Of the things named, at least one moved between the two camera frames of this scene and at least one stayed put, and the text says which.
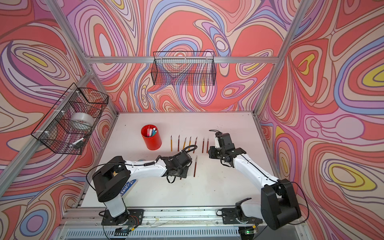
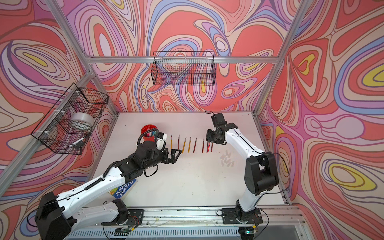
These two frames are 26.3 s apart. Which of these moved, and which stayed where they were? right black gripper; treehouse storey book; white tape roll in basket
Moved: right black gripper
Stayed: white tape roll in basket; treehouse storey book
